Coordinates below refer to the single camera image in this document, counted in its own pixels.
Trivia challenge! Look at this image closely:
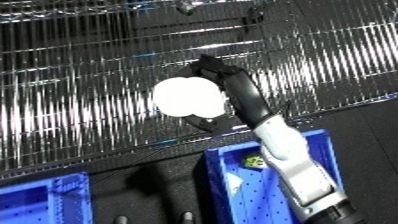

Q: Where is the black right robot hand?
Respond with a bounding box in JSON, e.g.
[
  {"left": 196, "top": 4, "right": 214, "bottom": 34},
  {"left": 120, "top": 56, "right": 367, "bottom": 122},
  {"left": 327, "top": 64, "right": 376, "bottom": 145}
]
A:
[{"left": 175, "top": 54, "right": 281, "bottom": 134}]

